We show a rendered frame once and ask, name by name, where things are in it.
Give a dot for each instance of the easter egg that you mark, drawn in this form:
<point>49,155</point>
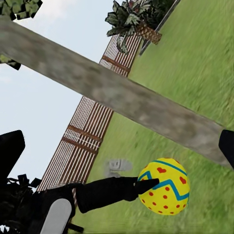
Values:
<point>172,194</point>

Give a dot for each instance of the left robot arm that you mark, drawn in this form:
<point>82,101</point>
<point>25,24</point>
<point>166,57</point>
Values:
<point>59,201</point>

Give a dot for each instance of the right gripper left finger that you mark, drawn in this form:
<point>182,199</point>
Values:
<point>12,145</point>

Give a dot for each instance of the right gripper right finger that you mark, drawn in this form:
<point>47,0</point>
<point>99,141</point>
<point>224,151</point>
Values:
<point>226,145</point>

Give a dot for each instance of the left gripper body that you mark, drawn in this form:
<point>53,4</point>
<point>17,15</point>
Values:
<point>114,189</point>

